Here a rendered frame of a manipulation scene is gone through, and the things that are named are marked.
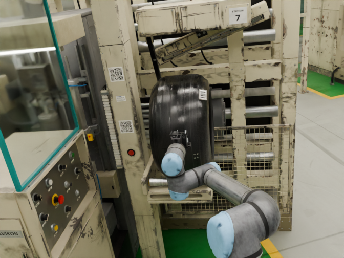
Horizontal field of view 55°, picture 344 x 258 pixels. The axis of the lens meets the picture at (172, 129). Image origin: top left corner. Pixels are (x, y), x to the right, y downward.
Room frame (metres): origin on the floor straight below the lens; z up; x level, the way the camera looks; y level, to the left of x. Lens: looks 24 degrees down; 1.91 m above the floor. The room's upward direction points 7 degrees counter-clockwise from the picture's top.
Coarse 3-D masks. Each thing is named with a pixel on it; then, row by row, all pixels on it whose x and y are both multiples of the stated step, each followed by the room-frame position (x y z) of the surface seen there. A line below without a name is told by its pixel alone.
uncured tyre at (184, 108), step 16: (160, 80) 1.67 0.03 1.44; (176, 80) 1.63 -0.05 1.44; (192, 80) 1.60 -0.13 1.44; (160, 96) 1.54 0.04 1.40; (176, 96) 1.52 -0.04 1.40; (192, 96) 1.50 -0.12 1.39; (208, 96) 1.59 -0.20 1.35; (160, 112) 1.48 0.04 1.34; (176, 112) 1.46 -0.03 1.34; (192, 112) 1.44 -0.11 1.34; (208, 112) 1.51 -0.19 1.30; (160, 128) 1.44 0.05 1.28; (176, 128) 1.42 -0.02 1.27; (192, 128) 1.41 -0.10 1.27; (208, 128) 1.45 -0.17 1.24; (160, 144) 1.42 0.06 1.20; (192, 144) 1.39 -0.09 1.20; (208, 144) 1.43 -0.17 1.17; (160, 160) 1.43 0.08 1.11; (192, 160) 1.40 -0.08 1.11; (208, 160) 1.43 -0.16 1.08
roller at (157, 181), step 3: (150, 180) 1.57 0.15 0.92; (153, 180) 1.56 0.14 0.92; (156, 180) 1.56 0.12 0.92; (159, 180) 1.56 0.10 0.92; (162, 180) 1.55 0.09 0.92; (165, 180) 1.55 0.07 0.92; (150, 183) 1.56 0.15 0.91; (153, 183) 1.55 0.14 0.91; (156, 183) 1.55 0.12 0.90; (159, 183) 1.55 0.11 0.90; (162, 183) 1.54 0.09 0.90; (165, 183) 1.54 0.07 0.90
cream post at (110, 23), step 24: (96, 0) 1.66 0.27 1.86; (120, 0) 1.71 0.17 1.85; (96, 24) 1.66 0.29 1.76; (120, 24) 1.65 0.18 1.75; (120, 48) 1.64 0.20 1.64; (120, 120) 1.66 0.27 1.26; (120, 144) 1.66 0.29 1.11; (144, 144) 1.71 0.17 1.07; (144, 168) 1.64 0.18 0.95; (144, 216) 1.65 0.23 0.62; (144, 240) 1.66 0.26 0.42
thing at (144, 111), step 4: (140, 100) 2.18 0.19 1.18; (144, 100) 2.18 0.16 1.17; (148, 100) 2.17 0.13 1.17; (144, 104) 2.05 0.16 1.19; (148, 104) 2.05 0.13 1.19; (144, 108) 2.18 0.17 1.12; (148, 108) 2.17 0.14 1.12; (144, 112) 2.04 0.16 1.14; (148, 112) 2.04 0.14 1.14; (144, 116) 2.05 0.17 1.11; (148, 116) 2.05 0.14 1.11; (144, 120) 2.05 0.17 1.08; (148, 120) 2.04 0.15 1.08; (144, 124) 2.06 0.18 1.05; (148, 124) 2.06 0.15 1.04; (144, 128) 2.18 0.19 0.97; (148, 128) 2.18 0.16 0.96; (148, 132) 2.04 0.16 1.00; (148, 136) 2.05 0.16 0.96; (148, 140) 2.05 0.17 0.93
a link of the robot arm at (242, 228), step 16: (240, 208) 0.76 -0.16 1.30; (256, 208) 0.75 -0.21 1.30; (208, 224) 0.75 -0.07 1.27; (224, 224) 0.70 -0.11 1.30; (240, 224) 0.70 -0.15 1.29; (256, 224) 0.71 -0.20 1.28; (208, 240) 0.74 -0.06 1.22; (224, 240) 0.67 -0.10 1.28; (240, 240) 0.68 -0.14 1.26; (256, 240) 0.69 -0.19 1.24; (224, 256) 0.66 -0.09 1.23; (240, 256) 0.66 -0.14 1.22; (256, 256) 0.66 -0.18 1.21
